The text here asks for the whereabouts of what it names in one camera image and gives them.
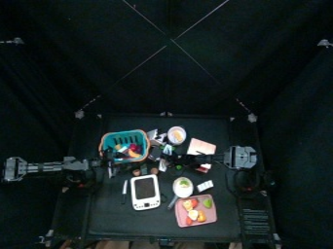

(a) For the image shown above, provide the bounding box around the small white striped box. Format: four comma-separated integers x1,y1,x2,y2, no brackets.
195,179,214,194

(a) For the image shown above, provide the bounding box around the white and green detergent bottle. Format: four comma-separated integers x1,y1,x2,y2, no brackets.
158,144,175,173

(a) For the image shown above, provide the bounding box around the toy knife with black handle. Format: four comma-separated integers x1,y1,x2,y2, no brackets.
120,179,130,205

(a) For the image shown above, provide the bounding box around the pink plastic tray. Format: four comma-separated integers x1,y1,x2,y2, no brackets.
173,194,218,229

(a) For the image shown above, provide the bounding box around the pink box with red edge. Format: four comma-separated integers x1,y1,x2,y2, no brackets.
186,137,217,174

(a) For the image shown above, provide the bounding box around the teal basket with orange rim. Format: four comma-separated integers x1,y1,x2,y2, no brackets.
98,128,153,164

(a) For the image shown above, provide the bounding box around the thin white cord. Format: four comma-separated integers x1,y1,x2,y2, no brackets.
120,0,225,86

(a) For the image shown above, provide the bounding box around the orange toy fruit piece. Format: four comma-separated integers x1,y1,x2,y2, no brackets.
197,210,209,224

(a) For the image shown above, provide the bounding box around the white bowl with yellow food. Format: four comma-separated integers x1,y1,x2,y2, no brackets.
166,125,189,146

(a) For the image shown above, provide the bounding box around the white toy frying pan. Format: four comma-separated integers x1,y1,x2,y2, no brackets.
166,176,195,211

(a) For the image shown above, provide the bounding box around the white grey toy carton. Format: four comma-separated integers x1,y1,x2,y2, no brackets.
146,128,169,146

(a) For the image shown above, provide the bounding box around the black plate with white text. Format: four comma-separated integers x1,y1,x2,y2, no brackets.
241,207,273,237

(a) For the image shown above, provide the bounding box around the purple red toy fruit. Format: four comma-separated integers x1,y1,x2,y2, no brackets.
127,143,143,154

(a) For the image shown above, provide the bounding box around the white toy tablet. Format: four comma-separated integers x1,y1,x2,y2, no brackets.
128,173,163,212

